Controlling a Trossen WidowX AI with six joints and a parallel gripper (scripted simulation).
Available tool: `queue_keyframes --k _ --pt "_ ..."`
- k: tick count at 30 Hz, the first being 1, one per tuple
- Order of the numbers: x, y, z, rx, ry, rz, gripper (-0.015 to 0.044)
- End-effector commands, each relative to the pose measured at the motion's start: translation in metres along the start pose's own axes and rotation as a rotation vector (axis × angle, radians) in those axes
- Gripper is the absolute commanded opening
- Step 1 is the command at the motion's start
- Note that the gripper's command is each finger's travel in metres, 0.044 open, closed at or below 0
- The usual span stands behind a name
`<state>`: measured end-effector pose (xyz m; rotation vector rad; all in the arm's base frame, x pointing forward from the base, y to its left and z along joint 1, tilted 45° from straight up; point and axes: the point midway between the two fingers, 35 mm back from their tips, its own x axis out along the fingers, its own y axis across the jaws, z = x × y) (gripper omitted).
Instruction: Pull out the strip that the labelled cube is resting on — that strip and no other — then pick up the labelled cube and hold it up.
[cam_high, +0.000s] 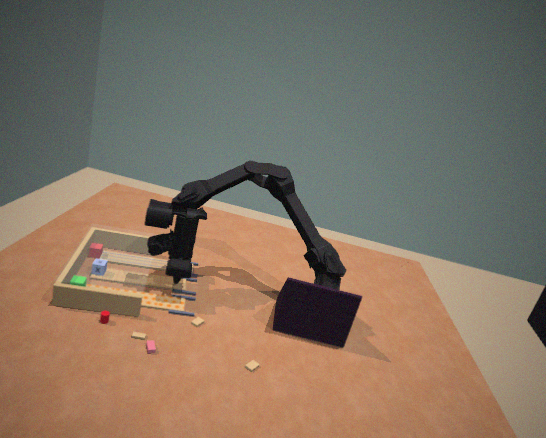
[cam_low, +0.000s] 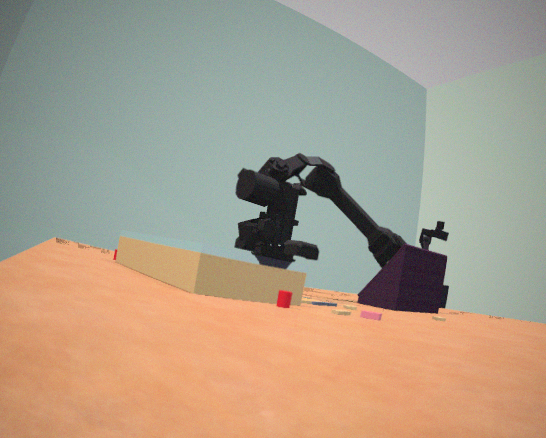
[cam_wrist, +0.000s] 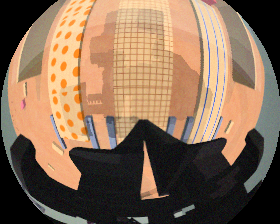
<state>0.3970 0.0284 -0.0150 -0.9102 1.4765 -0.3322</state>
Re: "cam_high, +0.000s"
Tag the pink flat bar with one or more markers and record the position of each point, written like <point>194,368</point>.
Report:
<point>151,346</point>

